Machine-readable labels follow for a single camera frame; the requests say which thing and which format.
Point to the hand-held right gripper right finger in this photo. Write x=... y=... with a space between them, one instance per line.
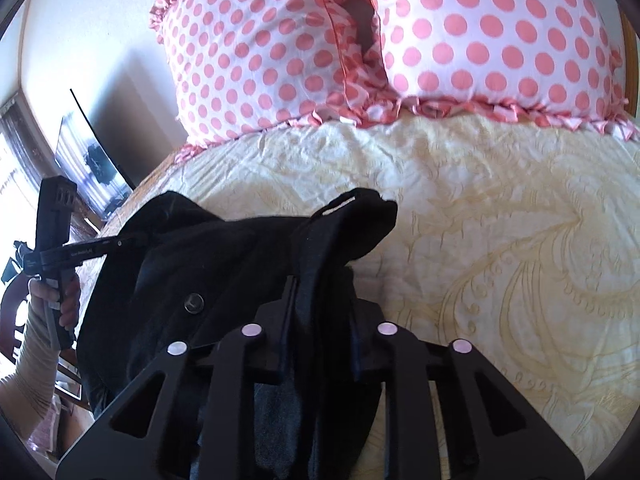
x=365 y=320

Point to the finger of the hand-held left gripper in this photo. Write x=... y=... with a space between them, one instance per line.
x=125 y=244

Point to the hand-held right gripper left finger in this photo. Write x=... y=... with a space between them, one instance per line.
x=272 y=325

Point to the black pants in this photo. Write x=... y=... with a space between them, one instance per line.
x=225 y=260

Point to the person's left forearm cream sleeve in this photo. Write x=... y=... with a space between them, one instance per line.
x=32 y=365

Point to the person's left hand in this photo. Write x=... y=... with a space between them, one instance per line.
x=67 y=305

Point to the dark wooden chair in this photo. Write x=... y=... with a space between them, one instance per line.
x=12 y=315

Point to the black flat screen television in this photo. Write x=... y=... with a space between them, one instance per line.
x=100 y=160

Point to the yellow patterned bedspread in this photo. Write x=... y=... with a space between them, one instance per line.
x=475 y=240

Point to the pink polka dot pillow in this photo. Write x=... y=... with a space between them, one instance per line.
x=500 y=35
x=260 y=50

